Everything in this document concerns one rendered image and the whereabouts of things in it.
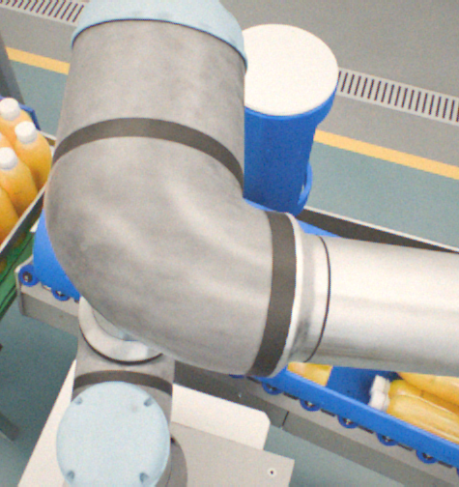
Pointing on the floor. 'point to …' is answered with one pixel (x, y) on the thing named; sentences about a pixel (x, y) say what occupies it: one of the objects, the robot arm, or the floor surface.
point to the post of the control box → (0, 422)
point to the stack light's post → (7, 85)
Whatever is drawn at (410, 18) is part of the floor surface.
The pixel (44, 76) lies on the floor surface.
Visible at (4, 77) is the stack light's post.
